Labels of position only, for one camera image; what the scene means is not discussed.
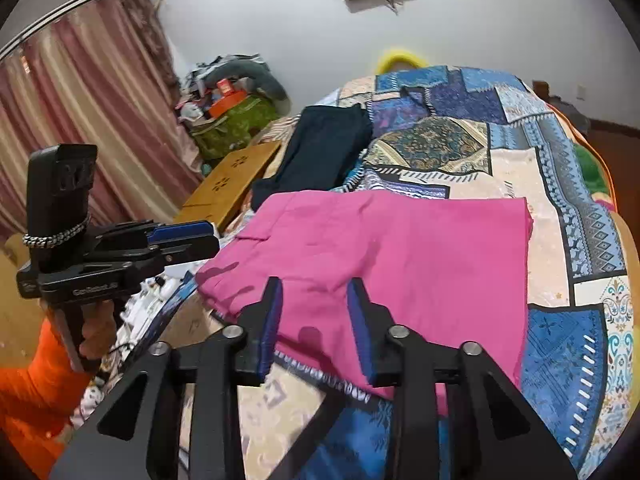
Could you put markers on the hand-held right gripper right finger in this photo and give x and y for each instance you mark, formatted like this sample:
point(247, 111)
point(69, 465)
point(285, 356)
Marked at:
point(357, 332)

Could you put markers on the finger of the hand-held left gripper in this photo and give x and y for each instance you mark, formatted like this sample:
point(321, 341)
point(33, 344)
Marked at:
point(182, 230)
point(192, 251)

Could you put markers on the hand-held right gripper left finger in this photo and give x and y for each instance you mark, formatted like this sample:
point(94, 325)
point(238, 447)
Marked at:
point(267, 332)

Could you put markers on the pink pants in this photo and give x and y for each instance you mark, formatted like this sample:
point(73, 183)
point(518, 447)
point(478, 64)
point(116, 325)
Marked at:
point(400, 270)

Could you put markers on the person's left forearm orange sleeve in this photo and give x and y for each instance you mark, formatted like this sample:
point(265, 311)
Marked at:
point(35, 400)

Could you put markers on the dark navy pants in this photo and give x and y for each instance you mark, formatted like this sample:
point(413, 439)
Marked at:
point(320, 152)

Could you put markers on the person's left hand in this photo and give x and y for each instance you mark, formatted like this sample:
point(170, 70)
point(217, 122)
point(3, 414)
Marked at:
point(97, 335)

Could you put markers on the blue glossy packet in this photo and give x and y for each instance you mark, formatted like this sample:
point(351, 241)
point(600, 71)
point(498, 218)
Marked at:
point(167, 310)

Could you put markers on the wooden carved board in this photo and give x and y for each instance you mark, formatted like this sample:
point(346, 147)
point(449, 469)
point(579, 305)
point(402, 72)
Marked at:
point(230, 185)

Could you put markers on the pink striped curtain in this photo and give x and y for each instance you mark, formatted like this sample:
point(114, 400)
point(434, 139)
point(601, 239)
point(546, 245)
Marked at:
point(85, 120)

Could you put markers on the green printed bag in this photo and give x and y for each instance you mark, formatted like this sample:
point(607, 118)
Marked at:
point(235, 125)

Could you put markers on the orange box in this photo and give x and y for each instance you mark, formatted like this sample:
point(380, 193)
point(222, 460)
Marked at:
point(225, 102)

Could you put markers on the patchwork printed blanket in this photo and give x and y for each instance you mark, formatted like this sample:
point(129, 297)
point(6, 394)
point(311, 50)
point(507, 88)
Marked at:
point(550, 240)

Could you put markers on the yellow round object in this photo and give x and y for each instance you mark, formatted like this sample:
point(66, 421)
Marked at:
point(397, 59)

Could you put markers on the green cloth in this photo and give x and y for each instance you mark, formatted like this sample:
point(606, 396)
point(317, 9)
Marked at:
point(590, 167)

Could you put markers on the wooden headboard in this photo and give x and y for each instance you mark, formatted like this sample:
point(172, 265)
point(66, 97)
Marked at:
point(600, 125)

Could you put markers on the white curtain rail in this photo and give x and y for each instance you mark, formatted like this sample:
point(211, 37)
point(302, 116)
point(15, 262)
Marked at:
point(60, 10)

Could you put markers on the white wall socket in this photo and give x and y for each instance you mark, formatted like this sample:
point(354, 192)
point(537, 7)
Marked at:
point(580, 92)

